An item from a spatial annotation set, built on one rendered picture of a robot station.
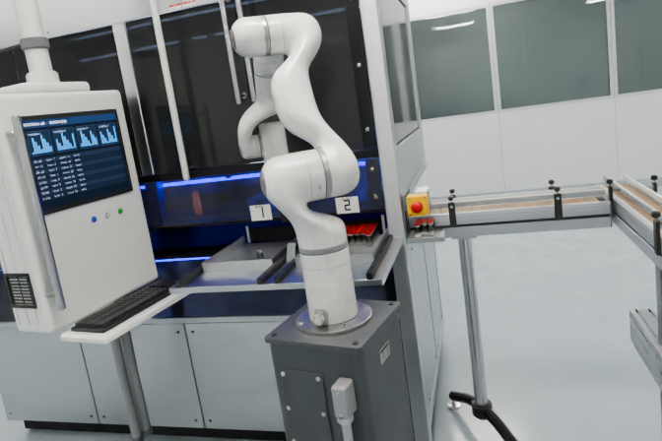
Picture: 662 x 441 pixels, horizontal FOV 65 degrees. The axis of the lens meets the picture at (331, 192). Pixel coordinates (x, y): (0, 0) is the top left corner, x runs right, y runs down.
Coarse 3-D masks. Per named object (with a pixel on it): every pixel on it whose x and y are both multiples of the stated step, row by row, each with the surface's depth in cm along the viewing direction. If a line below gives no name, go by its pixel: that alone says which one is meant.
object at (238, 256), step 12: (240, 240) 206; (288, 240) 204; (228, 252) 195; (240, 252) 196; (252, 252) 194; (264, 252) 191; (276, 252) 189; (204, 264) 177; (216, 264) 175; (228, 264) 174; (240, 264) 173; (252, 264) 172; (264, 264) 171
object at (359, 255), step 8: (384, 232) 182; (376, 240) 186; (352, 248) 180; (360, 248) 179; (368, 248) 177; (376, 248) 166; (296, 256) 168; (352, 256) 162; (360, 256) 161; (368, 256) 160; (296, 264) 168; (352, 264) 162; (360, 264) 162
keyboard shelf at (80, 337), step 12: (168, 300) 178; (144, 312) 169; (156, 312) 171; (72, 324) 170; (120, 324) 161; (132, 324) 162; (60, 336) 160; (72, 336) 158; (84, 336) 156; (96, 336) 154; (108, 336) 154
